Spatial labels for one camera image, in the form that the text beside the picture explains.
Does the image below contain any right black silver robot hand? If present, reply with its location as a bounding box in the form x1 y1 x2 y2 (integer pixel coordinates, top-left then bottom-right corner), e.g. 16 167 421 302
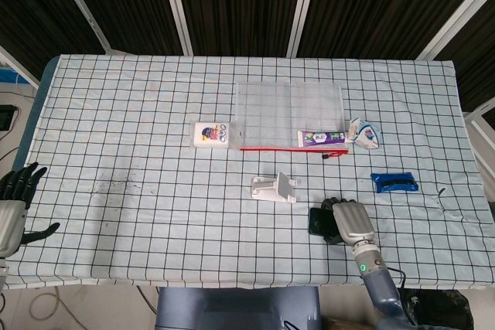
319 197 376 247

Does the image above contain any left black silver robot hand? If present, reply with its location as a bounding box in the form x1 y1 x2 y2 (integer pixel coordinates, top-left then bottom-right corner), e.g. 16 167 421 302
0 162 61 258

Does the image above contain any black smartphone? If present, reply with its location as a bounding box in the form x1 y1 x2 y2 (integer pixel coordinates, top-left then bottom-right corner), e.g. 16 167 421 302
308 208 329 236

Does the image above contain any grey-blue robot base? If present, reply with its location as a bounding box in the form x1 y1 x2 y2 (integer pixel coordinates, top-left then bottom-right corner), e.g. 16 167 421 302
154 287 322 330

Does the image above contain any white phone stand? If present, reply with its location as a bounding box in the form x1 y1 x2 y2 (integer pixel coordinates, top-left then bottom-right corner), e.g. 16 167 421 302
249 172 300 204

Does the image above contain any blue pack with black comb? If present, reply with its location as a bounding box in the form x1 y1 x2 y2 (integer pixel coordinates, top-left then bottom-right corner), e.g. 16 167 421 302
370 172 419 194

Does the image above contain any crumpled blue white packet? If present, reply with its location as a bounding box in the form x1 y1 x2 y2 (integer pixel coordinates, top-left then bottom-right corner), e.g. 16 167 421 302
346 117 382 151

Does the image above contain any purple white toothpaste tube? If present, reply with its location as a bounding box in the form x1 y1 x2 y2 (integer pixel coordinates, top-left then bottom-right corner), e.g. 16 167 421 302
296 130 347 149

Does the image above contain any black screen device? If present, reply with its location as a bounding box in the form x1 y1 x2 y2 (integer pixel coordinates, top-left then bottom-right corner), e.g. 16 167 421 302
0 104 17 131

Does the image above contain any black patterned bag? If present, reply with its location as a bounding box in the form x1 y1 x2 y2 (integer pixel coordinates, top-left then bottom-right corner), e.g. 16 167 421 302
398 288 476 330

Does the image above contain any clear pouch with red zipper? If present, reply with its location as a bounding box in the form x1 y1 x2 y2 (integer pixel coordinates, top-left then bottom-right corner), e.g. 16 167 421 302
234 81 350 161

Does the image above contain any blue table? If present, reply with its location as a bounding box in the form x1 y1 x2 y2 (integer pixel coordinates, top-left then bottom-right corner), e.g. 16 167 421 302
17 60 59 168

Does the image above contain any light blue checkered tablecloth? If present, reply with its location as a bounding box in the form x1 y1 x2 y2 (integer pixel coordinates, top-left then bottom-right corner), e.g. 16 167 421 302
2 54 489 291

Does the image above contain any white box with cartoon print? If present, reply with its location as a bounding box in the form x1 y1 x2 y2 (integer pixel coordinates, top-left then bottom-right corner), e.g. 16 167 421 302
193 121 232 149

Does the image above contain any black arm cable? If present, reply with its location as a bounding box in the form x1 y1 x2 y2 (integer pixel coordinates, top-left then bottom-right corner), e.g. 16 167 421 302
386 267 408 293

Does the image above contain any white partition frame bar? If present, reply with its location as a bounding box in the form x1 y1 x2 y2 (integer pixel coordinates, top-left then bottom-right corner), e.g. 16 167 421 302
287 0 321 57
158 0 193 56
416 0 495 60
0 46 40 90
48 0 114 53

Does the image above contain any white metal frame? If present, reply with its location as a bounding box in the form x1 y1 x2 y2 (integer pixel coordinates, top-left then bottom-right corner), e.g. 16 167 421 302
462 100 495 165

